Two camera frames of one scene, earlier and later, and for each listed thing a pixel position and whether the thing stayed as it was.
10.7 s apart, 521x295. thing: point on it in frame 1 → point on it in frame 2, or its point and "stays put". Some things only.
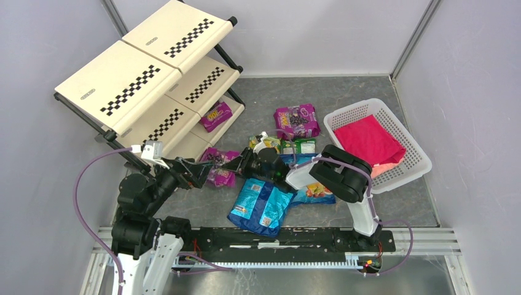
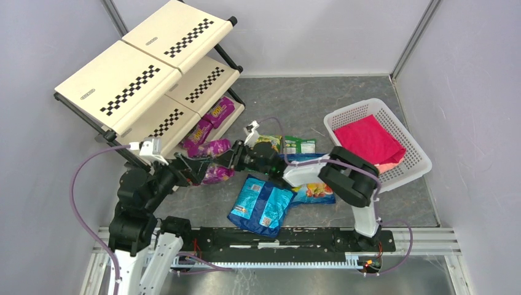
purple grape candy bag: [297, 122] → [206, 149]
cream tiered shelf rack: [152, 86] stays put
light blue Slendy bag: [260, 207] stays put
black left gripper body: [181, 172] stays put
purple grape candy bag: [219, 176] → [196, 137]
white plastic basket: [416, 161] stays put
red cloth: [367, 138] stays put
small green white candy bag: [302, 145] stays put
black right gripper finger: [233, 165] → [225, 159]
